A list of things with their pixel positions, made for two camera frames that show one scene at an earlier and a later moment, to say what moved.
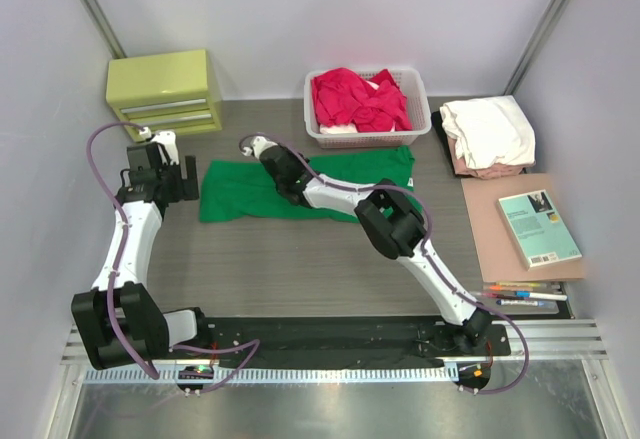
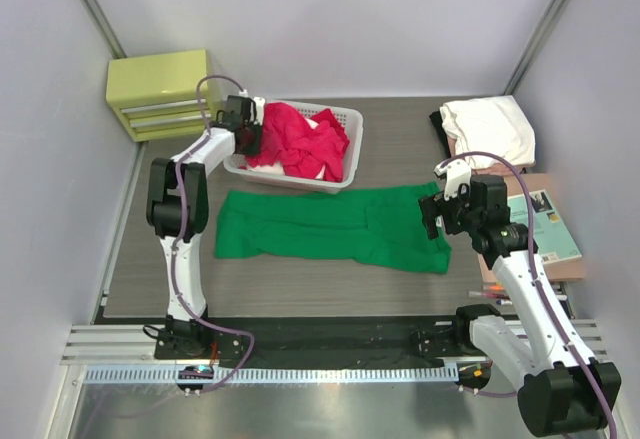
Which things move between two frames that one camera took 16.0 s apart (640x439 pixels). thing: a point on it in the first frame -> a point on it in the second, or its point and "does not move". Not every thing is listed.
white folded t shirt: (485, 129) does not move
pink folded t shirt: (485, 171) does not move
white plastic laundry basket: (413, 84) -> (352, 119)
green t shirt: (243, 189) -> (381, 225)
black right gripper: (300, 167) -> (433, 207)
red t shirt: (342, 97) -> (302, 146)
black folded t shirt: (437, 123) does not move
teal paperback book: (540, 232) does not move
